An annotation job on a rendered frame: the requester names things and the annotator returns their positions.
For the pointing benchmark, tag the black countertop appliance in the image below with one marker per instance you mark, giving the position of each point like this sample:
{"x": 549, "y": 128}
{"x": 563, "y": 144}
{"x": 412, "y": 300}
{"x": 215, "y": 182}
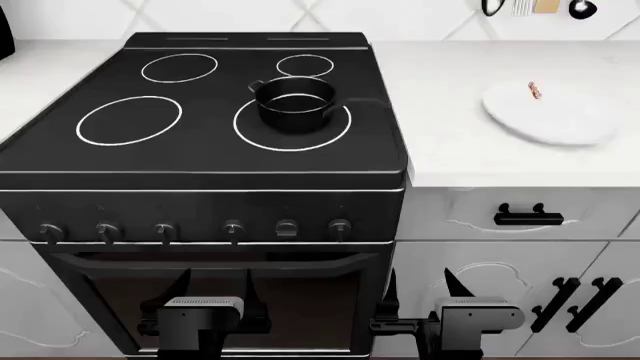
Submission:
{"x": 5, "y": 30}

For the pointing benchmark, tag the white slotted hanging utensil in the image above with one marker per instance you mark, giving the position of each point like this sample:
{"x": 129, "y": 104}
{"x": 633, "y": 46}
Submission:
{"x": 522, "y": 7}

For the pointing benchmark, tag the small reddish meat piece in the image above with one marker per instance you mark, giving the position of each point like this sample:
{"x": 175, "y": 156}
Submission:
{"x": 534, "y": 91}

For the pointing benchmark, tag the white drawer front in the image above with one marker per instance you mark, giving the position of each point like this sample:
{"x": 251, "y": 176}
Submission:
{"x": 440, "y": 213}

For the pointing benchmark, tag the black cooking pot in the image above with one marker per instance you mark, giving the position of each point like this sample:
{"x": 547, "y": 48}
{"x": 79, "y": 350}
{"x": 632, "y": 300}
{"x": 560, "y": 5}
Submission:
{"x": 295, "y": 112}

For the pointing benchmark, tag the black hanging loop utensil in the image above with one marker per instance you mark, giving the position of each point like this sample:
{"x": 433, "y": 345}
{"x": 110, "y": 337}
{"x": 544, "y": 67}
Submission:
{"x": 486, "y": 10}

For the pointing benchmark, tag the tan hanging board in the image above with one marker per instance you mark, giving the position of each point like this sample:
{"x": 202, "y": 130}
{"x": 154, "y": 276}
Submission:
{"x": 546, "y": 5}

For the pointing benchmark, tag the white round plate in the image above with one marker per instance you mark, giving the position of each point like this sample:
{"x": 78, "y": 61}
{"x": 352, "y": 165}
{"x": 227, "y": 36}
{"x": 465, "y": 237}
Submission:
{"x": 545, "y": 120}

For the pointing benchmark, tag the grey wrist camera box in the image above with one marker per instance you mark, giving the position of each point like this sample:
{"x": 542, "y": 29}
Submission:
{"x": 200, "y": 311}
{"x": 480, "y": 313}

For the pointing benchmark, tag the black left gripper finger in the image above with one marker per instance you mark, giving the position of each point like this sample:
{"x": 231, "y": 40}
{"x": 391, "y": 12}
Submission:
{"x": 176, "y": 289}
{"x": 254, "y": 303}

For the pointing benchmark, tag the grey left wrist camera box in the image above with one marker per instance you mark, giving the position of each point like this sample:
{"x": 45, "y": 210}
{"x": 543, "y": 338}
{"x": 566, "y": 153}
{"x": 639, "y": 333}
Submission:
{"x": 200, "y": 311}

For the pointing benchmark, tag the black stove knob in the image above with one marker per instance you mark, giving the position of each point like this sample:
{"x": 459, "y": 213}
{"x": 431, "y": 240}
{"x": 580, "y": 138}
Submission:
{"x": 164, "y": 230}
{"x": 51, "y": 231}
{"x": 107, "y": 230}
{"x": 233, "y": 228}
{"x": 339, "y": 226}
{"x": 287, "y": 227}

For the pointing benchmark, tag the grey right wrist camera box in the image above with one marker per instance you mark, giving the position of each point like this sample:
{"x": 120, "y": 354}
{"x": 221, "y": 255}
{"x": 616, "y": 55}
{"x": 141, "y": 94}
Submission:
{"x": 480, "y": 313}

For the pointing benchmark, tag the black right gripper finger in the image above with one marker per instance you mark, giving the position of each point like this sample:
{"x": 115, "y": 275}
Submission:
{"x": 391, "y": 300}
{"x": 456, "y": 287}

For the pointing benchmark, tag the white cabinet door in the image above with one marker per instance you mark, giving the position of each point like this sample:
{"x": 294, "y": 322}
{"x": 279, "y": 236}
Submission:
{"x": 40, "y": 300}
{"x": 622, "y": 337}
{"x": 500, "y": 270}

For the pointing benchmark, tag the black electric stove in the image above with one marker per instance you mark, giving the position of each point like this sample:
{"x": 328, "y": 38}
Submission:
{"x": 210, "y": 161}

